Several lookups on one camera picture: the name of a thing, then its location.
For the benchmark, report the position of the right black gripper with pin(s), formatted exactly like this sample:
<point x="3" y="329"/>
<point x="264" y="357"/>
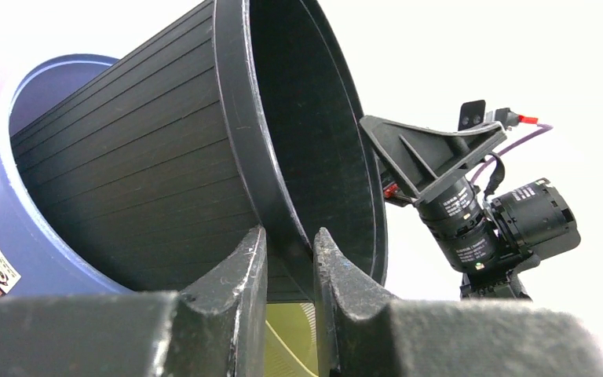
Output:
<point x="429" y="167"/>

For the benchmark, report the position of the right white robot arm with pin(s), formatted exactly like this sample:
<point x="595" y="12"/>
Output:
<point x="532" y="223"/>

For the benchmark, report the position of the olive green mesh basket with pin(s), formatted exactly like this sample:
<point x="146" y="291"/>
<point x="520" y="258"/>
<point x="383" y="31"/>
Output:
<point x="290" y="340"/>

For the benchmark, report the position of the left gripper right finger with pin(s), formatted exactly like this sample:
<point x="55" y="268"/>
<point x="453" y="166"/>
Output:
<point x="365" y="330"/>

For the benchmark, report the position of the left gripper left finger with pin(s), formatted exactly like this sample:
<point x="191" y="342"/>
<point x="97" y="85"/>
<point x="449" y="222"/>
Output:
<point x="214" y="327"/>

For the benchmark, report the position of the blue plastic bin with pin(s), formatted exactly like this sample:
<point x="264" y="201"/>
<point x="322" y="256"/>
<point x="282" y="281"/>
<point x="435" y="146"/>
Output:
<point x="34" y="260"/>

